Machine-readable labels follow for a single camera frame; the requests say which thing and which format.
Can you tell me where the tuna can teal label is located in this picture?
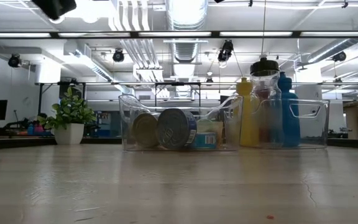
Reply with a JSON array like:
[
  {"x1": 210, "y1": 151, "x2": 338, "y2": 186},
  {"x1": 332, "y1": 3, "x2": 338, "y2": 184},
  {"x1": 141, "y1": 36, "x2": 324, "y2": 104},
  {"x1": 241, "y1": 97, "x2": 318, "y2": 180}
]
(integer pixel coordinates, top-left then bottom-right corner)
[{"x1": 192, "y1": 132, "x2": 218, "y2": 150}]

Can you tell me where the clear plastic bin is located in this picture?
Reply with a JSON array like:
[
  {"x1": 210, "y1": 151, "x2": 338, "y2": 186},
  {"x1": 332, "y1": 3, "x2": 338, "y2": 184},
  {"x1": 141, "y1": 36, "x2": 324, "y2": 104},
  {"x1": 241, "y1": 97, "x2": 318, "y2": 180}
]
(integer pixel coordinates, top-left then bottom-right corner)
[
  {"x1": 118, "y1": 94, "x2": 245, "y2": 152},
  {"x1": 239, "y1": 98, "x2": 331, "y2": 150}
]

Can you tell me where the black ceiling spotlight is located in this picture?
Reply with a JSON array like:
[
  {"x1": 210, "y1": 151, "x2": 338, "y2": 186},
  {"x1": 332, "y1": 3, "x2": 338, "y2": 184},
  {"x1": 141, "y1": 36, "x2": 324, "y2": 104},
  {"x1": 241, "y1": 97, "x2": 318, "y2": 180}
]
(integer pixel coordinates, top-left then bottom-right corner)
[
  {"x1": 7, "y1": 54, "x2": 21, "y2": 68},
  {"x1": 332, "y1": 51, "x2": 347, "y2": 62},
  {"x1": 112, "y1": 49, "x2": 125, "y2": 63},
  {"x1": 218, "y1": 39, "x2": 234, "y2": 62}
]

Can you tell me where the blue plastic sports bottle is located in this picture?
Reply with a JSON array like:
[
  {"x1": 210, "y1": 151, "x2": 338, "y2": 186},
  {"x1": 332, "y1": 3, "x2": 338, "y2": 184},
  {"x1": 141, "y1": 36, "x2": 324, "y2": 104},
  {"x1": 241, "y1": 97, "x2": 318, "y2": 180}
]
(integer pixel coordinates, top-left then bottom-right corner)
[{"x1": 277, "y1": 71, "x2": 301, "y2": 148}]

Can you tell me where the green plant white pot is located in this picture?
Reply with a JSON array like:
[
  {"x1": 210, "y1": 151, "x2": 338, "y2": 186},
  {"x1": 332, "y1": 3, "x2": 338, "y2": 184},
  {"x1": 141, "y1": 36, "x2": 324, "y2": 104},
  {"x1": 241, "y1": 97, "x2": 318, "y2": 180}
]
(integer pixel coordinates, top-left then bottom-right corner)
[{"x1": 37, "y1": 86, "x2": 98, "y2": 146}]

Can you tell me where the purple plastic sports bottle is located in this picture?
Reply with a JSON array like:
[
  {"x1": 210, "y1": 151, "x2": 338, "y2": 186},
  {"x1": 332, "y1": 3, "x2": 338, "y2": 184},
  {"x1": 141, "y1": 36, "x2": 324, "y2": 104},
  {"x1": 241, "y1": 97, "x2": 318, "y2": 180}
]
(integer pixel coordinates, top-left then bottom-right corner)
[{"x1": 255, "y1": 88, "x2": 275, "y2": 144}]

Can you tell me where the yellow plastic sports bottle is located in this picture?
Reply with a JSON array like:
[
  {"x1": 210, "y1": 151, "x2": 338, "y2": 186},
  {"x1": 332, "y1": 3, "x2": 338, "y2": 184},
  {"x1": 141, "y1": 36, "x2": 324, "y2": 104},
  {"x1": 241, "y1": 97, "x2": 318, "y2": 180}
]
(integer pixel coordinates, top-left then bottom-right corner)
[{"x1": 235, "y1": 77, "x2": 260, "y2": 147}]

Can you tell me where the clear bottle black cap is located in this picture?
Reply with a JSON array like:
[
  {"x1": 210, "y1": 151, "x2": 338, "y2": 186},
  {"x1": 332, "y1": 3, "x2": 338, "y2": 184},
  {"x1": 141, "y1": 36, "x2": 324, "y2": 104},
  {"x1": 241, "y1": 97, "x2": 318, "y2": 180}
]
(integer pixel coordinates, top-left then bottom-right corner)
[{"x1": 249, "y1": 57, "x2": 284, "y2": 147}]

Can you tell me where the black overhead frame bar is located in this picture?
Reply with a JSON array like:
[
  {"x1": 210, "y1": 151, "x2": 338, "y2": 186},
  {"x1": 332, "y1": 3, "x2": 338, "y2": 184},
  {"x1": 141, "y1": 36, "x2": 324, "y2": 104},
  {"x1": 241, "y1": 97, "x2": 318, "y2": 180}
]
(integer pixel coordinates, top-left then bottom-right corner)
[{"x1": 0, "y1": 30, "x2": 358, "y2": 39}]

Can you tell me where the tuna can red blue label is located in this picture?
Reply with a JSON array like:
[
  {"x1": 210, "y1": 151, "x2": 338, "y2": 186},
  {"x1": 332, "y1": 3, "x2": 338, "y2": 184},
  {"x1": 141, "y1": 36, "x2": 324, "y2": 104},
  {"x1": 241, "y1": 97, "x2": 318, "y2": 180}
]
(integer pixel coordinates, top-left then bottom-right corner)
[{"x1": 131, "y1": 112, "x2": 161, "y2": 148}]

